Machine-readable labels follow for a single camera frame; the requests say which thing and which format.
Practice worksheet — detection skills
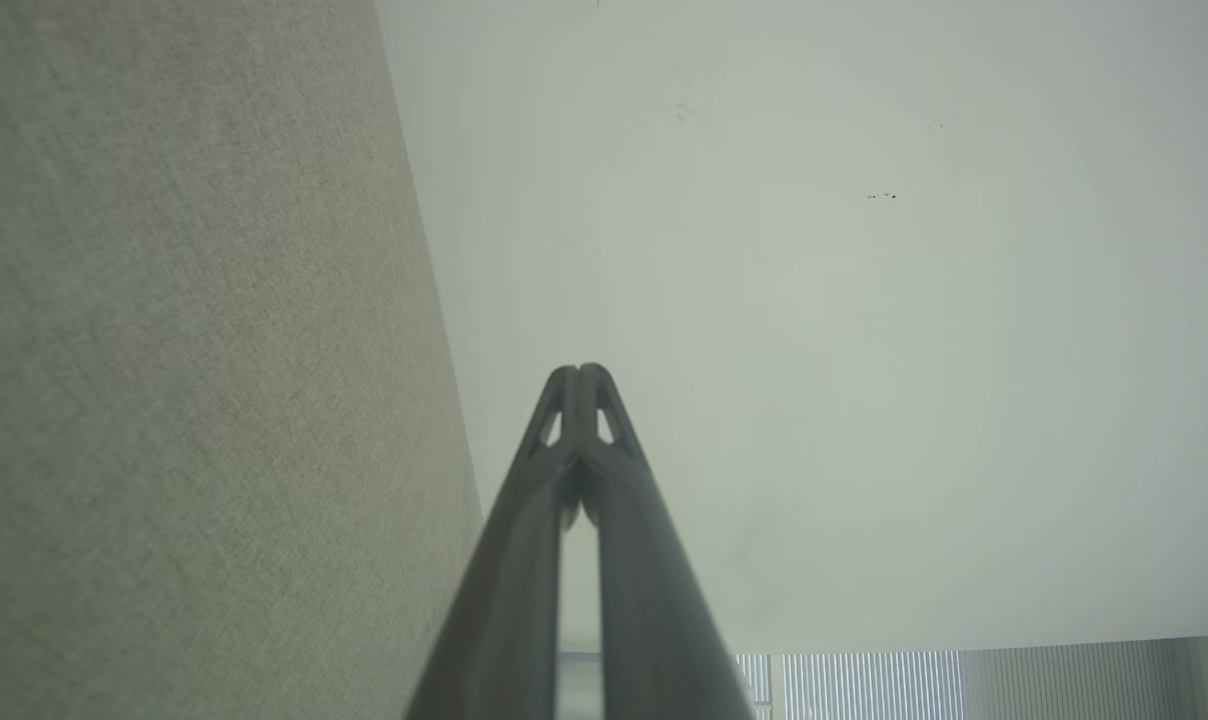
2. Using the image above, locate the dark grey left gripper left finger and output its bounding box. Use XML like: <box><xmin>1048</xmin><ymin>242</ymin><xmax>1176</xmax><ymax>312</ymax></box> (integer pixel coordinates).
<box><xmin>404</xmin><ymin>365</ymin><xmax>578</xmax><ymax>720</ymax></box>

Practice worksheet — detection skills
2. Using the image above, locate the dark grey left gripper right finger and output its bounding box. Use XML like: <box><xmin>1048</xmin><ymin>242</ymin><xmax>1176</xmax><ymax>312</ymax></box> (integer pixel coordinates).
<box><xmin>579</xmin><ymin>363</ymin><xmax>755</xmax><ymax>720</ymax></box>

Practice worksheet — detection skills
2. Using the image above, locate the white vertical window blind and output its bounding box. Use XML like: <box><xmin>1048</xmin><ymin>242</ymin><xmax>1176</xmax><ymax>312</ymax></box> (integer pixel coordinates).
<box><xmin>734</xmin><ymin>638</ymin><xmax>1200</xmax><ymax>720</ymax></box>

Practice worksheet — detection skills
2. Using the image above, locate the grey fabric sofa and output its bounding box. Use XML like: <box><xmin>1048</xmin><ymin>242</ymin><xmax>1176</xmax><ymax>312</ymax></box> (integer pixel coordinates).
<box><xmin>0</xmin><ymin>0</ymin><xmax>485</xmax><ymax>720</ymax></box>

